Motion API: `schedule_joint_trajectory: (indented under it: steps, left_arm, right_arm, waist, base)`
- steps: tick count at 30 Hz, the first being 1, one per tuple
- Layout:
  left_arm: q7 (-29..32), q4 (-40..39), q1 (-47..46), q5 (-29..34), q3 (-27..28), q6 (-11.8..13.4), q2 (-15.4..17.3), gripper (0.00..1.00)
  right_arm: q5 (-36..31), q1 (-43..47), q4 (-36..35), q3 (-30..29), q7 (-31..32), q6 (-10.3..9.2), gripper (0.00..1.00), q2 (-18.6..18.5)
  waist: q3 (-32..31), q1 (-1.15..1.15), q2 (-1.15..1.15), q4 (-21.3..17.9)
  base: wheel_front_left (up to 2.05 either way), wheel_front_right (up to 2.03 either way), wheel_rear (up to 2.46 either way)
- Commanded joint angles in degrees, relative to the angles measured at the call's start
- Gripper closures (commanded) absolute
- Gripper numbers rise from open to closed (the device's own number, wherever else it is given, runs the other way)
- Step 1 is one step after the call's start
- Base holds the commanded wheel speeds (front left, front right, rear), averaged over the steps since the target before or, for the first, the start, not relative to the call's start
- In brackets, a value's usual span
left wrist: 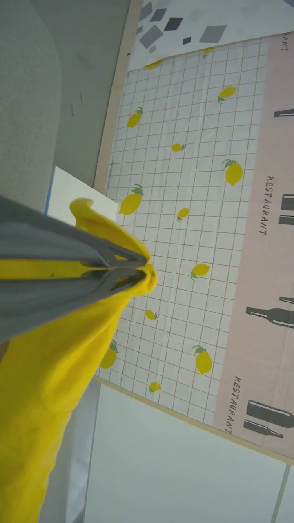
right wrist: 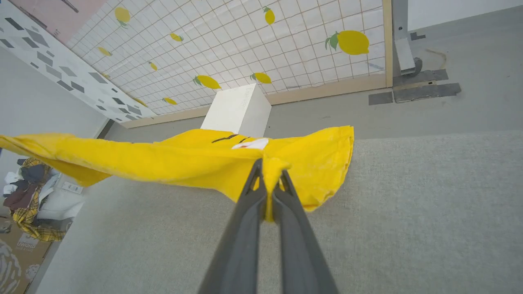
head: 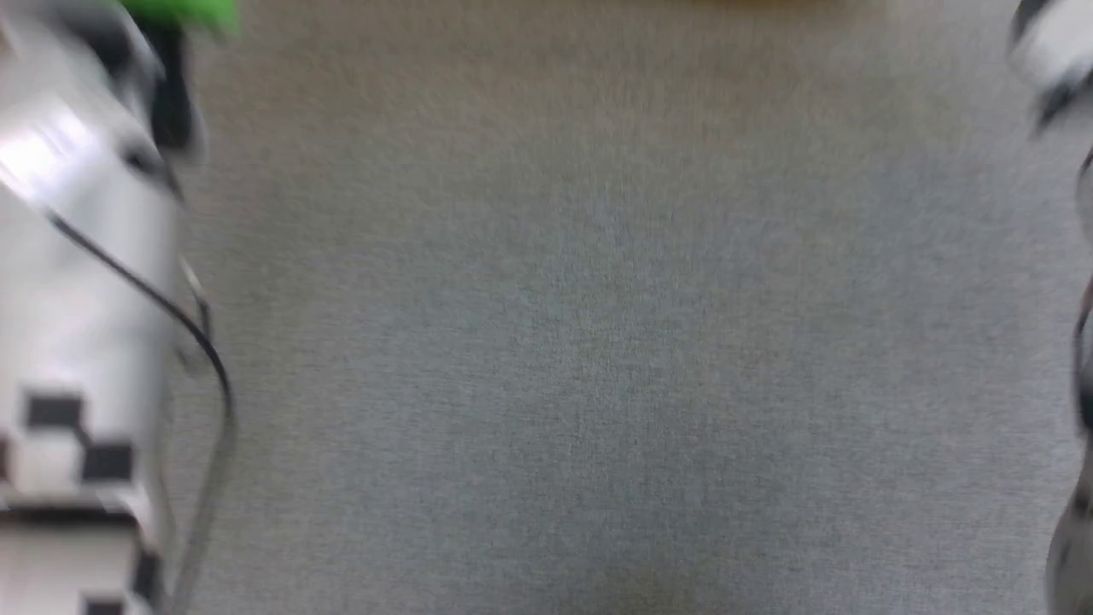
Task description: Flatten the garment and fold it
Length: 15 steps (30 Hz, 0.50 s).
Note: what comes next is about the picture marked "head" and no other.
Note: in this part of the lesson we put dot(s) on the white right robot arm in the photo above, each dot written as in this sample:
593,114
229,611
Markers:
1059,43

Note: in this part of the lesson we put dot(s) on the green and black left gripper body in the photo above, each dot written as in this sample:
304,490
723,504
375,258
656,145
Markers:
184,15

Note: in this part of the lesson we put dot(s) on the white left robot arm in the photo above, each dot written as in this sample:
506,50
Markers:
77,282

